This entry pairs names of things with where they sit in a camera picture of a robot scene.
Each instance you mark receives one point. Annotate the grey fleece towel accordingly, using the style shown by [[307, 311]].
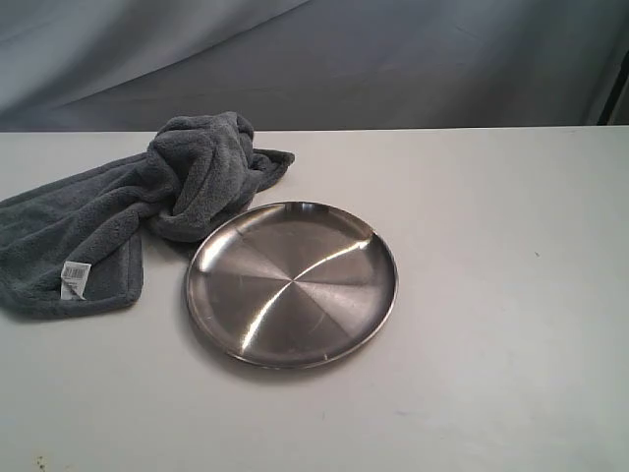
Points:
[[73, 248]]

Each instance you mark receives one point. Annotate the round stainless steel plate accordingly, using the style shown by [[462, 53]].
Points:
[[291, 285]]

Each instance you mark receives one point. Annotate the grey backdrop cloth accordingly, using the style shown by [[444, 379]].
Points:
[[308, 65]]

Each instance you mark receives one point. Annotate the black backdrop stand pole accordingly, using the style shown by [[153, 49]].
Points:
[[614, 111]]

